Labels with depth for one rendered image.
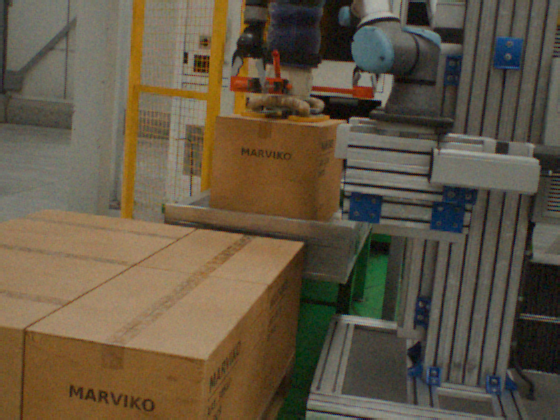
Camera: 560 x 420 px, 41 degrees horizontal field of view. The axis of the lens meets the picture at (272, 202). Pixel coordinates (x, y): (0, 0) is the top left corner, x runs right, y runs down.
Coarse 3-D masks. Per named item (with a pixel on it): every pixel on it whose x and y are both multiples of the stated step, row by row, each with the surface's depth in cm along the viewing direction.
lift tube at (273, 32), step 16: (272, 16) 292; (288, 16) 287; (304, 16) 287; (320, 16) 293; (272, 32) 293; (288, 32) 288; (304, 32) 289; (272, 48) 292; (288, 48) 289; (304, 48) 290; (272, 64) 297; (288, 64) 290; (304, 64) 291
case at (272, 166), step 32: (224, 128) 279; (256, 128) 276; (288, 128) 273; (320, 128) 270; (224, 160) 281; (256, 160) 278; (288, 160) 275; (320, 160) 278; (224, 192) 283; (256, 192) 279; (288, 192) 276; (320, 192) 286
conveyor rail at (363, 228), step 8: (344, 224) 278; (352, 224) 280; (360, 224) 311; (368, 224) 359; (352, 232) 272; (360, 232) 316; (368, 232) 359; (352, 240) 281; (360, 240) 322; (352, 248) 286; (360, 248) 321; (352, 256) 290; (352, 264) 290
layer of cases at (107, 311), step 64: (0, 256) 211; (64, 256) 218; (128, 256) 224; (192, 256) 231; (256, 256) 238; (0, 320) 161; (64, 320) 164; (128, 320) 168; (192, 320) 172; (256, 320) 196; (0, 384) 160; (64, 384) 157; (128, 384) 154; (192, 384) 151; (256, 384) 207
